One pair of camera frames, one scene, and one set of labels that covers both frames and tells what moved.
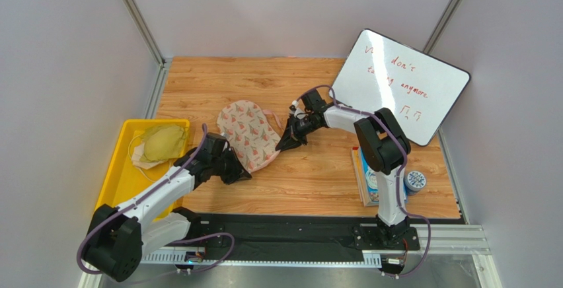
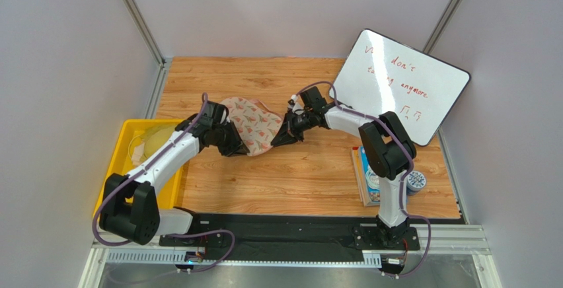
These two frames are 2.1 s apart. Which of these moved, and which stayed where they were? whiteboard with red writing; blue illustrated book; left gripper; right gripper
Moved: left gripper
Stayed: blue illustrated book; right gripper; whiteboard with red writing
